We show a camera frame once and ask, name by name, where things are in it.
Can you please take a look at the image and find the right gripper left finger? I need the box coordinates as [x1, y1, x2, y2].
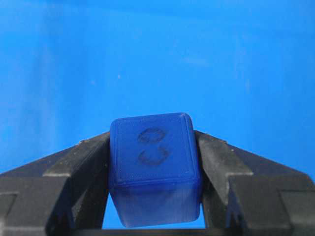
[0, 132, 110, 236]

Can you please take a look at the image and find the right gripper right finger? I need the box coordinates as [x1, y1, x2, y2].
[195, 131, 315, 236]

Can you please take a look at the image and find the blue block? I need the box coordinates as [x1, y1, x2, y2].
[109, 113, 202, 228]

